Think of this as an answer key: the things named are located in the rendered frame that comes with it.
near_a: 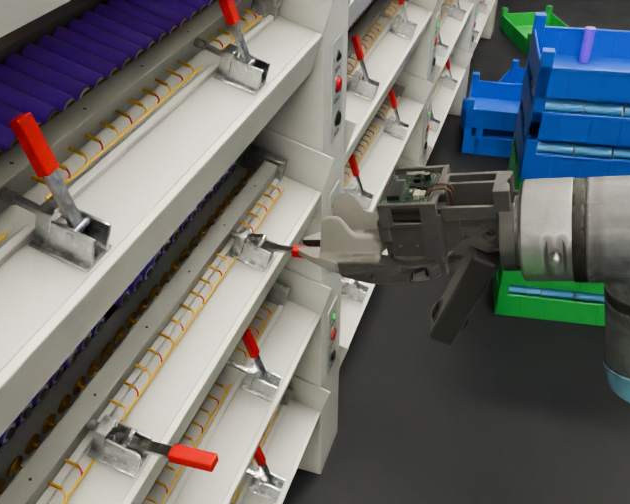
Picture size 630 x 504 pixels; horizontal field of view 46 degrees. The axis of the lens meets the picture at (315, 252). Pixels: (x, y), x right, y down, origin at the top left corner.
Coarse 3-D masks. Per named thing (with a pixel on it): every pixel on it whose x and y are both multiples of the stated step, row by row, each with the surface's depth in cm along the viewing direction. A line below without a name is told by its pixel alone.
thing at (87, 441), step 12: (276, 180) 87; (264, 192) 85; (252, 216) 81; (240, 228) 79; (228, 252) 77; (216, 264) 74; (204, 276) 72; (192, 300) 70; (180, 312) 68; (168, 324) 67; (156, 348) 64; (144, 360) 63; (132, 372) 62; (132, 384) 61; (120, 396) 60; (108, 408) 59; (84, 444) 56; (72, 456) 55; (72, 468) 55; (60, 480) 53; (48, 492) 52
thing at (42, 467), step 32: (256, 192) 82; (224, 224) 76; (192, 256) 71; (224, 256) 74; (192, 288) 70; (160, 320) 64; (192, 320) 68; (128, 352) 61; (96, 384) 58; (128, 384) 60; (64, 416) 55; (96, 416) 57; (64, 448) 53; (32, 480) 51
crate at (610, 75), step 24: (552, 48) 121; (576, 48) 138; (600, 48) 138; (624, 48) 137; (552, 72) 122; (576, 72) 121; (600, 72) 121; (624, 72) 120; (552, 96) 124; (576, 96) 124; (600, 96) 123; (624, 96) 122
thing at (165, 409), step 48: (288, 144) 87; (288, 192) 87; (288, 240) 81; (144, 288) 70; (240, 288) 74; (96, 336) 64; (192, 336) 67; (240, 336) 74; (144, 384) 62; (192, 384) 63; (48, 432) 56; (144, 432) 59; (96, 480) 55; (144, 480) 56
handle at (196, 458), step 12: (132, 432) 55; (132, 444) 55; (144, 444) 55; (156, 444) 55; (168, 456) 54; (180, 456) 54; (192, 456) 54; (204, 456) 54; (216, 456) 54; (204, 468) 53
